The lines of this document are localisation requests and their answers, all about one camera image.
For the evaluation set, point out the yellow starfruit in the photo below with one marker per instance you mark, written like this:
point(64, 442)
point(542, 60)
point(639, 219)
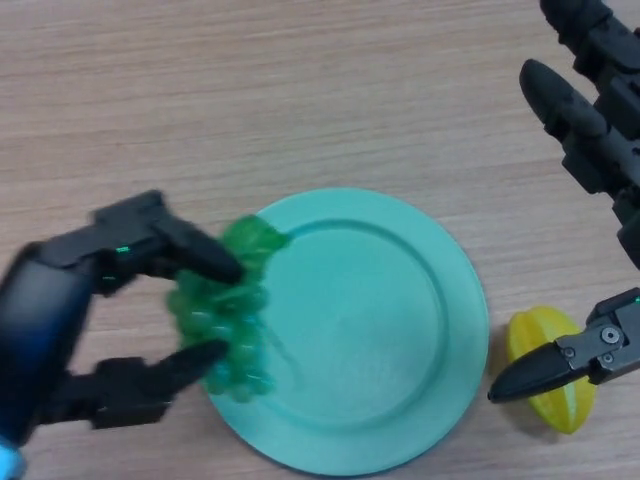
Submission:
point(550, 410)

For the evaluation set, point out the green round plate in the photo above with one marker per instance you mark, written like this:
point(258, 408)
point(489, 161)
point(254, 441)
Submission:
point(370, 340)

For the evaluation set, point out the green grape bunch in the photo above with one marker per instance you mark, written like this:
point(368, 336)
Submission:
point(225, 320)

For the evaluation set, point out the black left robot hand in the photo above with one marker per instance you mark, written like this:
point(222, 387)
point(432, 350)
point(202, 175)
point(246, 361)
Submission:
point(55, 310)

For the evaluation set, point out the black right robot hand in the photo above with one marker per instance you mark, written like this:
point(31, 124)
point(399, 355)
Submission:
point(590, 120)

